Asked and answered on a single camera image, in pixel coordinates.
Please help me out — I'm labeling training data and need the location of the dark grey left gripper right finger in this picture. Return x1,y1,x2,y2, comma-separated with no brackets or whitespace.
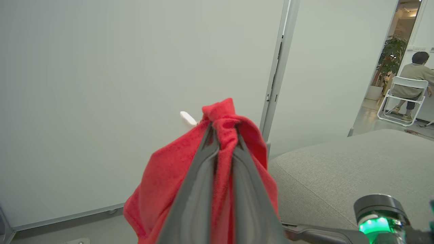
232,125,285,244

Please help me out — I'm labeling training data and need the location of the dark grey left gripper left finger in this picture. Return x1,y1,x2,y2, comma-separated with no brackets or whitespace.
156,123,220,244

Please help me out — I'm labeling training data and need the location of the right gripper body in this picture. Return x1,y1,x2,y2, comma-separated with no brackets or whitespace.
354,194,434,244

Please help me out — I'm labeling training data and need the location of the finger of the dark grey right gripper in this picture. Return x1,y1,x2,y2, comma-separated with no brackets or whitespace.
282,223,370,244

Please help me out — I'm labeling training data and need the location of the red fleece garment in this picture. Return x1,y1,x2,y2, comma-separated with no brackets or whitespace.
123,98,280,244

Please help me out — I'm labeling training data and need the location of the grey fabric sofa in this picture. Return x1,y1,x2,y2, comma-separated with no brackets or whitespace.
268,129,434,244

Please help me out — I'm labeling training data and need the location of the white plant pot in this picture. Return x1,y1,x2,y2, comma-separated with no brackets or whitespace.
366,85,384,101

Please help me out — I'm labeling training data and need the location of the white folding chair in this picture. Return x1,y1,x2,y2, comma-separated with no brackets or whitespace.
377,76,429,127

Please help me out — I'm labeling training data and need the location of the seated person in beige top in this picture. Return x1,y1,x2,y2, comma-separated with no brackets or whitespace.
391,52,434,122

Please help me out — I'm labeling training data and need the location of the green potted plant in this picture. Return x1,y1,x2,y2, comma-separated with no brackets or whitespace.
376,34,408,87

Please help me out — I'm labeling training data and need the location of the grey partition bottom rail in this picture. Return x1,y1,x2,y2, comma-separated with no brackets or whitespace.
12,203,125,232

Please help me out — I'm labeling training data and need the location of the grey partition post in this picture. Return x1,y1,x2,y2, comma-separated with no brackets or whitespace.
263,0,301,160
259,0,291,134

